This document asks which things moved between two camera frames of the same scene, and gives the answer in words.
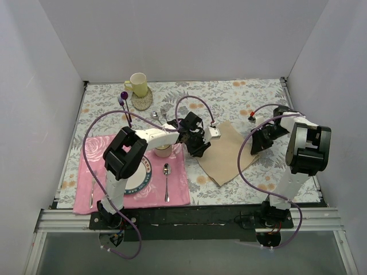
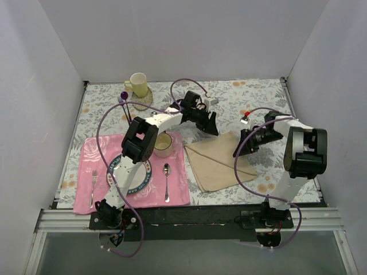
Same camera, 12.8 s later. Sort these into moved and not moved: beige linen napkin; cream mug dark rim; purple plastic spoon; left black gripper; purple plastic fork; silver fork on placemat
Moved: beige linen napkin; left black gripper
Not moved: purple plastic spoon; cream mug dark rim; purple plastic fork; silver fork on placemat
